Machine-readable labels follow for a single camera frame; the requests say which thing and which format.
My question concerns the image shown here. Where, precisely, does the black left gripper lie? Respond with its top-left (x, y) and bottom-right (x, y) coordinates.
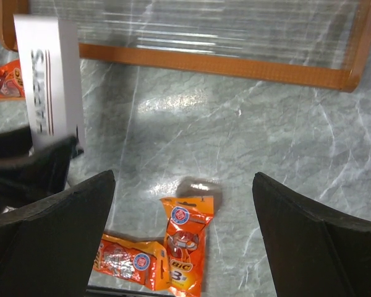
top-left (0, 126), bottom-right (78, 213)

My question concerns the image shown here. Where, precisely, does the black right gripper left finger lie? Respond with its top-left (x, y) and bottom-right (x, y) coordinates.
top-left (0, 170), bottom-right (116, 296)

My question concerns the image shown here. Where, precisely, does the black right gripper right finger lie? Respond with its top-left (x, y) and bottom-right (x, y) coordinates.
top-left (252, 172), bottom-right (371, 296)

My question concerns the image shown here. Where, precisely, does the orange BIC razor pack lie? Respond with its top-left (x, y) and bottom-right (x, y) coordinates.
top-left (0, 59), bottom-right (25, 101)
top-left (93, 234), bottom-right (171, 291)
top-left (160, 196), bottom-right (214, 296)

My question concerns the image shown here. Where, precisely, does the white Harry's razor box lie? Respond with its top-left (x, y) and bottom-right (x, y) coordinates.
top-left (14, 14), bottom-right (86, 155)

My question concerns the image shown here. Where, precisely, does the orange wooden shelf rack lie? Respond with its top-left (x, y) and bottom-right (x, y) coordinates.
top-left (0, 1), bottom-right (371, 92)

